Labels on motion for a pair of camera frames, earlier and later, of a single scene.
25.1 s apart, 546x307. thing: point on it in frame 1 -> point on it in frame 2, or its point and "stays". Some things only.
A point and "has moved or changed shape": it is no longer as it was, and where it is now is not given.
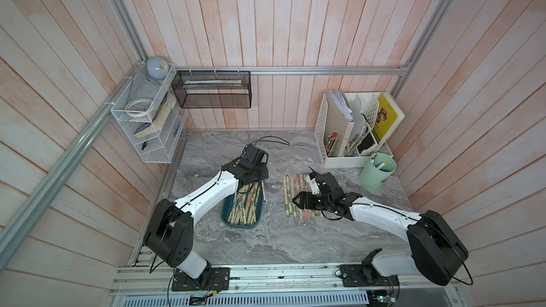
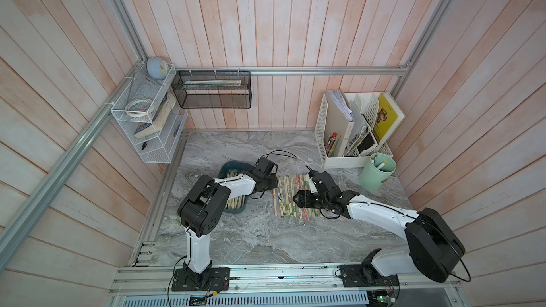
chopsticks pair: [288, 195] stays
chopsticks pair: [286, 193] stays
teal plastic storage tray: [226, 207] has moved or changed shape
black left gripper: [264, 173] -> [274, 184]
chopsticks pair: [296, 190] stays
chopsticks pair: [292, 206] stays
